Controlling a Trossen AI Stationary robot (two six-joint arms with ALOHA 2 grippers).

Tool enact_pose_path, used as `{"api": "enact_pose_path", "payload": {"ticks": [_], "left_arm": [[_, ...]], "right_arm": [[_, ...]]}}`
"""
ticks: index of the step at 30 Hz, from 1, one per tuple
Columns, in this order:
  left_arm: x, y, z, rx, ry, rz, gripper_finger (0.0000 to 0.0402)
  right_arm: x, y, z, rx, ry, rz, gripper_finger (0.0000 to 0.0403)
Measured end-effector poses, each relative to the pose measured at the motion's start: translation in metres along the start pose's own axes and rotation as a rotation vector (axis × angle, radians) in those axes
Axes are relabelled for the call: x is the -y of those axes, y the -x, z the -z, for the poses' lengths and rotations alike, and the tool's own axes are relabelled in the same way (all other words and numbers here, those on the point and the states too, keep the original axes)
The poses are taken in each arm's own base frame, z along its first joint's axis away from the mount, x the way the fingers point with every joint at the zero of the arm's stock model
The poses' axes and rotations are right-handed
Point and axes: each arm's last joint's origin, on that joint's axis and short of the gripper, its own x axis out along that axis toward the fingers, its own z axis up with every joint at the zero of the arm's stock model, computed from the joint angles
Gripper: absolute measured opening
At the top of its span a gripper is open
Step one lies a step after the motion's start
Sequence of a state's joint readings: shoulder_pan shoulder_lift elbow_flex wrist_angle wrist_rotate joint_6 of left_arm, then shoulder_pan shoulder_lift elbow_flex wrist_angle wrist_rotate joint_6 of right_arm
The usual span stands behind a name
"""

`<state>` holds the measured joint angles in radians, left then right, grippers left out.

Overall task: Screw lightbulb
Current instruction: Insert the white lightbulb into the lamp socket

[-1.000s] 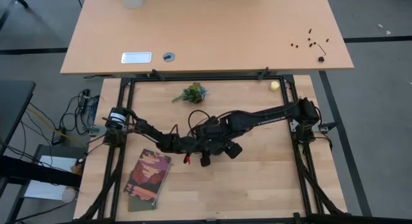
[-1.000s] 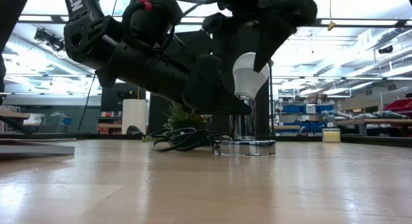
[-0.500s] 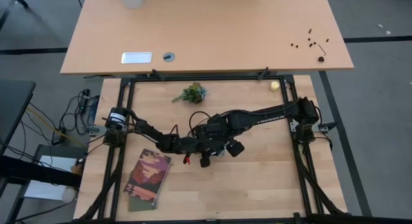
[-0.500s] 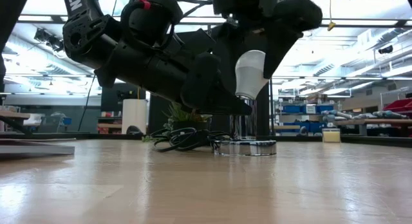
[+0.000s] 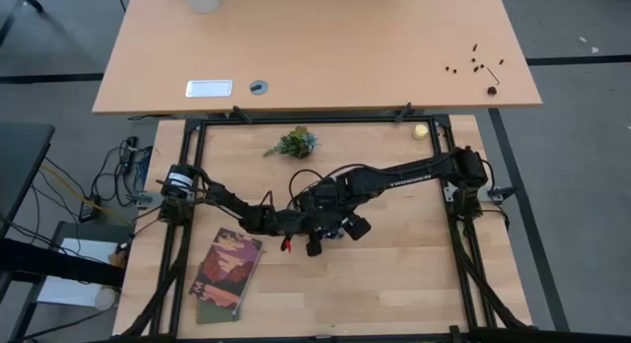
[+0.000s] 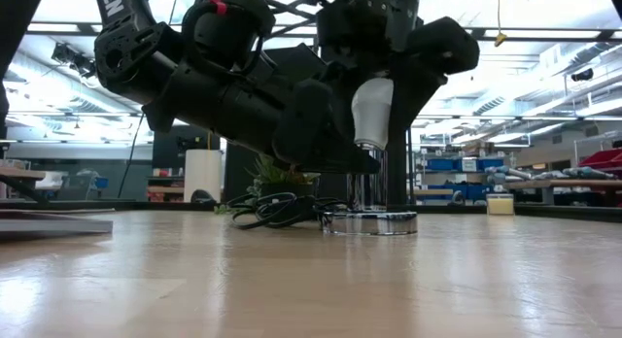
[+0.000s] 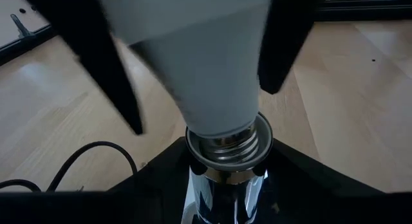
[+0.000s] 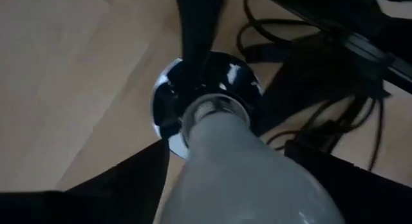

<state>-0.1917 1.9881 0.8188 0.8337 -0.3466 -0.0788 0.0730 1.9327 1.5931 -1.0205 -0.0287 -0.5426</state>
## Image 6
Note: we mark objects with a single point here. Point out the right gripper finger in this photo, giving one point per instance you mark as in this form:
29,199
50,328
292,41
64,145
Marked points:
437,46
346,100

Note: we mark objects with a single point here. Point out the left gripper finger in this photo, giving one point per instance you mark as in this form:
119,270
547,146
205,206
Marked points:
340,158

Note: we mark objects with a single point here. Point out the white lightbulb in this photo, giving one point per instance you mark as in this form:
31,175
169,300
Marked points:
371,114

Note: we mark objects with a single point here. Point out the chrome lamp base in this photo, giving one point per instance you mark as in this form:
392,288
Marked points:
369,224

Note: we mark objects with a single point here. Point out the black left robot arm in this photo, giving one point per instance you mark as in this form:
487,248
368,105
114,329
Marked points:
146,61

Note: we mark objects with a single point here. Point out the succulent plant in black pot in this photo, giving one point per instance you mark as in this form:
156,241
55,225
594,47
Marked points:
282,175

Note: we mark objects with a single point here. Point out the yellow hanging plug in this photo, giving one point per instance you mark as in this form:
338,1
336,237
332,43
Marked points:
500,38

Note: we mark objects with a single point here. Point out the blue storage bins shelf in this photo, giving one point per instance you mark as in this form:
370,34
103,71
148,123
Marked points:
439,164

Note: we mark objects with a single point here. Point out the black office chair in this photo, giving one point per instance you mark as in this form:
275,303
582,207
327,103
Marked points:
203,198

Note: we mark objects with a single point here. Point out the black monitor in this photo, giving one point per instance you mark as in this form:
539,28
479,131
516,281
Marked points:
167,148

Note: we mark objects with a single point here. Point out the wooden bench with grey parts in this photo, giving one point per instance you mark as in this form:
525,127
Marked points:
583,184

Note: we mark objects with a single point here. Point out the red storage bins shelf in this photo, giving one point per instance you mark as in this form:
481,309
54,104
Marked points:
605,159

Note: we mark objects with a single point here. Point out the black ceiling device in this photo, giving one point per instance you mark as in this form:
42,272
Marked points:
73,60

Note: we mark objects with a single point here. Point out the notebook with landscape cover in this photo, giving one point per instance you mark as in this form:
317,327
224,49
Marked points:
48,226

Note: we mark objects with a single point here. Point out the long wooden workbench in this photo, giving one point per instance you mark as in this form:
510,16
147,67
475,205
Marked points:
19,174

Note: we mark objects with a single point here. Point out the black ceiling camera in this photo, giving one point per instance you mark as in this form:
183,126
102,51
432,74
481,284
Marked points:
582,75

